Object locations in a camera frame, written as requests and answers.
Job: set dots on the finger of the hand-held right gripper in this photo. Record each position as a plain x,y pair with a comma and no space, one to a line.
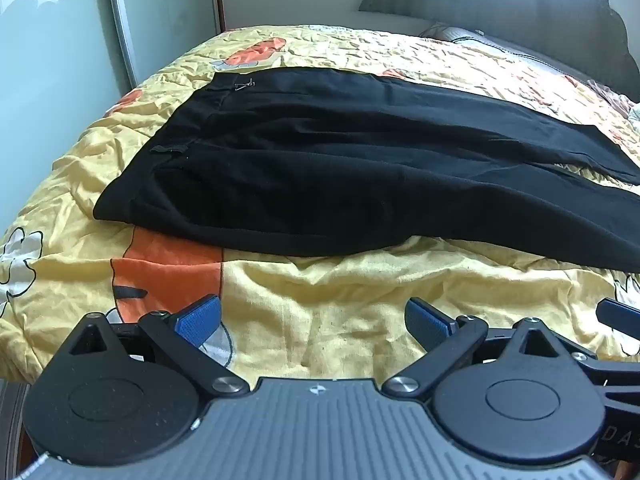
620,312
617,377

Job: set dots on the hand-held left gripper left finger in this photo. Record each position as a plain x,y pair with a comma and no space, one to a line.
197,322

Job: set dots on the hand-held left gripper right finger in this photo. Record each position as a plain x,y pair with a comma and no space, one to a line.
427,322

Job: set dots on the black pants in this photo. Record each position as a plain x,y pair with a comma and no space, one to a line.
350,170

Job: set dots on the yellow printed blanket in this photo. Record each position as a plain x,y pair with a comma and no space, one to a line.
325,300

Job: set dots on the pink crumpled cloth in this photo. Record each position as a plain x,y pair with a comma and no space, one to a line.
612,97

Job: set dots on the grey pillow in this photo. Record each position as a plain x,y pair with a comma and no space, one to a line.
480,40

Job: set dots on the frosted glass wardrobe door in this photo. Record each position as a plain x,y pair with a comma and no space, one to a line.
55,60

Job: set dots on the grey padded headboard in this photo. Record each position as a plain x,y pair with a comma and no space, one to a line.
500,10

